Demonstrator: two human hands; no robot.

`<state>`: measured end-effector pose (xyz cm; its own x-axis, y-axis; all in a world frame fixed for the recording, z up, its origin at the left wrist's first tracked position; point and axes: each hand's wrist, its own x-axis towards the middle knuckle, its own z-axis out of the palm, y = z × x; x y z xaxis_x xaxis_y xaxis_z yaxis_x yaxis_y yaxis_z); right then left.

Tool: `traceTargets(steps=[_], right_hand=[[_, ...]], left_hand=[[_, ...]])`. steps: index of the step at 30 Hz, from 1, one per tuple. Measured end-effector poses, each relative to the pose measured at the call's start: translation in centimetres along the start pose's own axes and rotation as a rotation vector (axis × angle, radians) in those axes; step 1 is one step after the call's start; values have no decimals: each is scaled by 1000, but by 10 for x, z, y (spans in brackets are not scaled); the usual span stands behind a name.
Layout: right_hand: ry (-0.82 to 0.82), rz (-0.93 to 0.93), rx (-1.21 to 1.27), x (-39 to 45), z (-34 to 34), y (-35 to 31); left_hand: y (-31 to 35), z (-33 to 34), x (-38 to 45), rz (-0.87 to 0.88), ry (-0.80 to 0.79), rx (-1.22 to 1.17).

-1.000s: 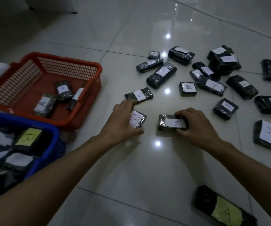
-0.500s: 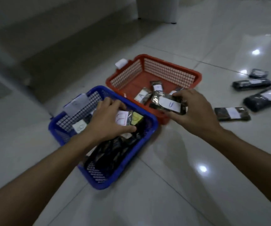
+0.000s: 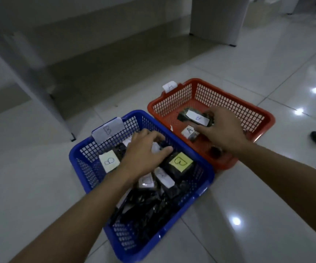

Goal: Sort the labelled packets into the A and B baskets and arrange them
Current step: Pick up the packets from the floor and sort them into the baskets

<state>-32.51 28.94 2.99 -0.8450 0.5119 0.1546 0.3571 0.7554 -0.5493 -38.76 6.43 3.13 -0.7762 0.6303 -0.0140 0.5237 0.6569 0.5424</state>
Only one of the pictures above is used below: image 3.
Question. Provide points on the person's right hand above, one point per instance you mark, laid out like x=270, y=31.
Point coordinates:
x=229, y=131

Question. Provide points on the person's left hand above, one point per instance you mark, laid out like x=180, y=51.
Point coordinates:
x=141, y=156

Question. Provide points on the red plastic basket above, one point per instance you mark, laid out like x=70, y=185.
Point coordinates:
x=223, y=102

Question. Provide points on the yellow-label B packet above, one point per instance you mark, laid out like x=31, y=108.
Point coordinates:
x=179, y=161

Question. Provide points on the blue plastic basket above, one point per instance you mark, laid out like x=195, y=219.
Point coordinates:
x=163, y=228

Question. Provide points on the person's right forearm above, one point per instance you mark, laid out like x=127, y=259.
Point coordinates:
x=292, y=183

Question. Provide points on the person's left forearm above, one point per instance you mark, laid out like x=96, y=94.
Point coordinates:
x=78, y=216

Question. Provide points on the large white paper tag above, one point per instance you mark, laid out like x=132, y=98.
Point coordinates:
x=107, y=130

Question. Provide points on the small white paper tag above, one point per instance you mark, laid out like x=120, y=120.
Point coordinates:
x=170, y=86

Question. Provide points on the white desk side panel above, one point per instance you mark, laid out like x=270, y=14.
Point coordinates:
x=218, y=19
x=23, y=68

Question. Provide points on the beige cardboard box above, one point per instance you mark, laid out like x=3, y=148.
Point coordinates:
x=260, y=12

